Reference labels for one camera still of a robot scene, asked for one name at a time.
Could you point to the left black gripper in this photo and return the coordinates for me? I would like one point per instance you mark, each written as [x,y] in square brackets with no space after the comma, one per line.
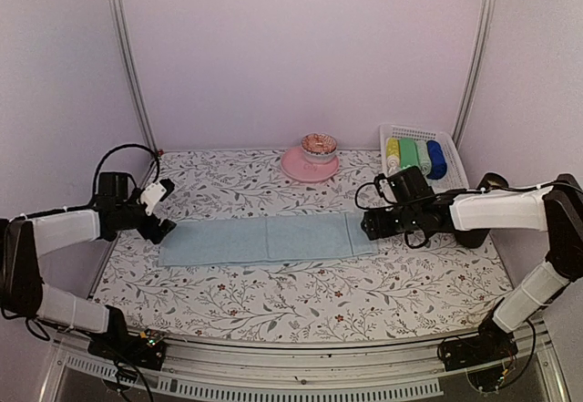
[148,231]

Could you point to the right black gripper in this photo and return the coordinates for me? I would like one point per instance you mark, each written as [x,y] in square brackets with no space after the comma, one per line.
[376,220]

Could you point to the light blue towel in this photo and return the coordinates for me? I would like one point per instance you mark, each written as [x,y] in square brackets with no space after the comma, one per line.
[265,240]

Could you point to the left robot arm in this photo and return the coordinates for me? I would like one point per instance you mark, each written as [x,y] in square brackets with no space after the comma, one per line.
[24,293]

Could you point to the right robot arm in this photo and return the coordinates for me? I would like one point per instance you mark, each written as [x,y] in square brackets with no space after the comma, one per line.
[553,207]

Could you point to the white plastic basket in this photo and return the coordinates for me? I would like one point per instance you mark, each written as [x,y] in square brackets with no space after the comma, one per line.
[455,176]

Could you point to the blue rolled towel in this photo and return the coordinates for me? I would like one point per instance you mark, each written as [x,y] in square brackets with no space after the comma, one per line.
[437,158]

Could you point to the pale green rolled towel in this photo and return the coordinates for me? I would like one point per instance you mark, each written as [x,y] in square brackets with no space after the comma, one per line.
[424,161]

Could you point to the yellow rolled towel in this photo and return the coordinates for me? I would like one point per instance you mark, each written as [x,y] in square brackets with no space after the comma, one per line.
[392,153]

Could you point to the dark brown cup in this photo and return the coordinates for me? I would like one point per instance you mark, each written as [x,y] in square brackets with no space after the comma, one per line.
[475,238]

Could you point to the floral tablecloth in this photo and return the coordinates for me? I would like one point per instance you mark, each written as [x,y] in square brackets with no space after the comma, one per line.
[396,293]

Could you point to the patterned bowl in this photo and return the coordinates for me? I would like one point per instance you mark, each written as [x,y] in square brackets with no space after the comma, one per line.
[319,147]

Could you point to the pink plate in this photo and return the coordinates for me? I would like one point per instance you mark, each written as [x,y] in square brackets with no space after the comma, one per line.
[295,166]

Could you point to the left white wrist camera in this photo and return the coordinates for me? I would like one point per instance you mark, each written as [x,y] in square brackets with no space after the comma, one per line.
[155,193]

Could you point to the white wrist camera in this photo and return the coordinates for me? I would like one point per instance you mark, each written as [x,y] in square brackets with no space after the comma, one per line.
[155,193]
[383,186]

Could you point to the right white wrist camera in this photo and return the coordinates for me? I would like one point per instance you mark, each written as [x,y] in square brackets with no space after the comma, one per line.
[383,186]

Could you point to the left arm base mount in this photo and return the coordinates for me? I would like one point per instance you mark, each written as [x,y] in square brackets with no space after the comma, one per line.
[135,350]

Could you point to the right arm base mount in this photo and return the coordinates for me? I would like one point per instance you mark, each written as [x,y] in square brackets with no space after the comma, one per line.
[475,350]

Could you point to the aluminium front rail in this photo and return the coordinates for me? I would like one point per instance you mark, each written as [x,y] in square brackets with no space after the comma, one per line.
[395,370]

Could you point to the left aluminium post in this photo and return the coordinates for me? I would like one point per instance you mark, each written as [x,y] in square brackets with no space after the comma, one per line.
[122,33]

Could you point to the aluminium post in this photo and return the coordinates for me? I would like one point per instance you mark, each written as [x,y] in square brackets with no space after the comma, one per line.
[485,19]
[122,33]

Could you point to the right aluminium post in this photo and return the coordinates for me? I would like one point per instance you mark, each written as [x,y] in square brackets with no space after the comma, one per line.
[485,19]

